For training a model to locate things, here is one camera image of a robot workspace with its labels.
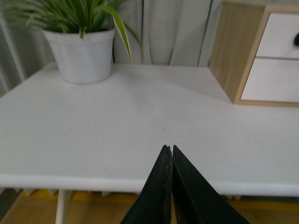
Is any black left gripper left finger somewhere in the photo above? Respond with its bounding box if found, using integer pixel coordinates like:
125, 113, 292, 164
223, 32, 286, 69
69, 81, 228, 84
121, 145, 173, 224

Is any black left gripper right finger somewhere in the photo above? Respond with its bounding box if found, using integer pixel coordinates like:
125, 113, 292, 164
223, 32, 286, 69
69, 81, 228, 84
172, 146, 249, 224

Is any white drawer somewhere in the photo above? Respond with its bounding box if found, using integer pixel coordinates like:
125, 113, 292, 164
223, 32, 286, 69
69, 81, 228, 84
256, 13, 299, 59
241, 58, 299, 103

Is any white table leg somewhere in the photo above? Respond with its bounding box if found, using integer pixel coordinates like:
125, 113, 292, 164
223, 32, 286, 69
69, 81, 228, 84
55, 189, 71, 224

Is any white plant pot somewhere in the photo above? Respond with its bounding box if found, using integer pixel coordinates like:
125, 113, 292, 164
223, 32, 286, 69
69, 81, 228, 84
43, 28, 115, 84

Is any grey curtain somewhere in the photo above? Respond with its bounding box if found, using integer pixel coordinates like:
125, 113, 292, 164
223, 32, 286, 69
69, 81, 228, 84
0, 0, 222, 95

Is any green striped spider plant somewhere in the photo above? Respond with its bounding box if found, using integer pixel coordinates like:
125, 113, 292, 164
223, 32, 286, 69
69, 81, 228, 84
0, 0, 141, 60

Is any wooden drawer cabinet frame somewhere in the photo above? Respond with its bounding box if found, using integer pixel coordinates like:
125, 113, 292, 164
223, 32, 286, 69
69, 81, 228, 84
209, 1, 299, 107

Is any black drawer handle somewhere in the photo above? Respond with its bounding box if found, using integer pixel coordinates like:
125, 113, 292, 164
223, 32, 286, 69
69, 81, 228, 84
293, 33, 299, 46

